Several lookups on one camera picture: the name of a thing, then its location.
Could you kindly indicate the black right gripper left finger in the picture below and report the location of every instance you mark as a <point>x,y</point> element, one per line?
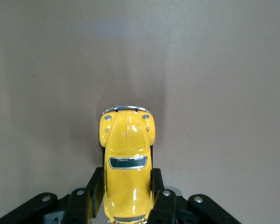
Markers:
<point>79,207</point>

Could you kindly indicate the yellow beetle toy car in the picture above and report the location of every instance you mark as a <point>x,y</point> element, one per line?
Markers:
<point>128,140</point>

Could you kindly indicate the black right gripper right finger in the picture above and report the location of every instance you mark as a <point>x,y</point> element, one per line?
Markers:
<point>165,207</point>

